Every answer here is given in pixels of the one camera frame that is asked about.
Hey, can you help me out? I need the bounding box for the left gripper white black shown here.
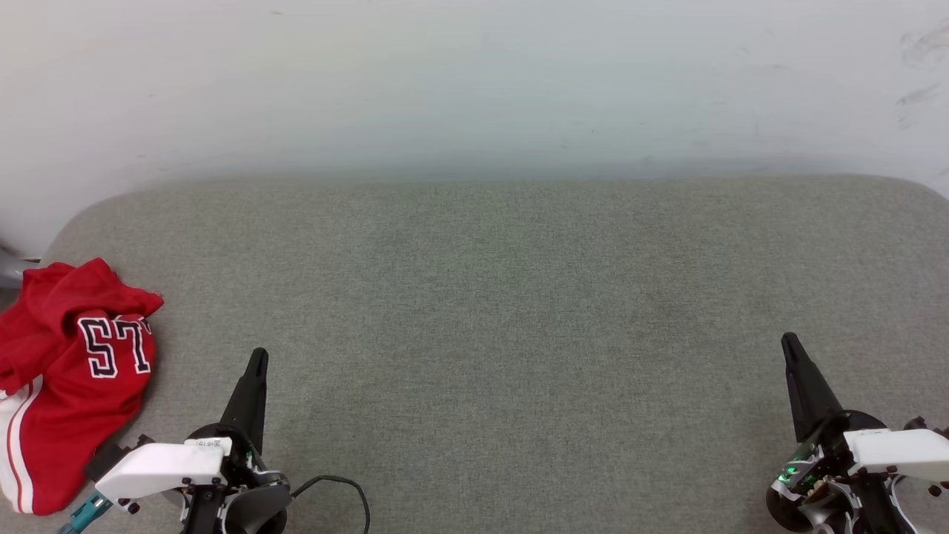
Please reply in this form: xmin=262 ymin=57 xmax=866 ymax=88
xmin=95 ymin=348 xmax=291 ymax=534

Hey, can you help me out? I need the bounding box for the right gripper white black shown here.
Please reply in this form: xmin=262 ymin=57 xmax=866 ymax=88
xmin=775 ymin=332 xmax=949 ymax=494

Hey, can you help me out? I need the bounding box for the red white sports jersey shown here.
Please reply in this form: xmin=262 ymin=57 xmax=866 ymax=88
xmin=0 ymin=257 xmax=164 ymax=516

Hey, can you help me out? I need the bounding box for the grey fabric sofa cushion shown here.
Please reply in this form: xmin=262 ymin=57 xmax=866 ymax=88
xmin=0 ymin=174 xmax=949 ymax=534

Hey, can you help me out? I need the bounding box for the left camera teal connector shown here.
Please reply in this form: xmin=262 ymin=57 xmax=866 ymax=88
xmin=58 ymin=492 xmax=113 ymax=534

